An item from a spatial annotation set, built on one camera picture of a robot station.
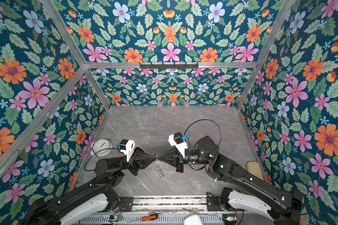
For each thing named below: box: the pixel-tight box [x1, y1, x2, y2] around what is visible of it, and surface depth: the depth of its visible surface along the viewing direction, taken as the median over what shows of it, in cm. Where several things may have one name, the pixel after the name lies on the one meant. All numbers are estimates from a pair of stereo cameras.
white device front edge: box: [183, 214, 204, 225], surface depth 68 cm
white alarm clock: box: [90, 138, 114, 158], surface depth 93 cm
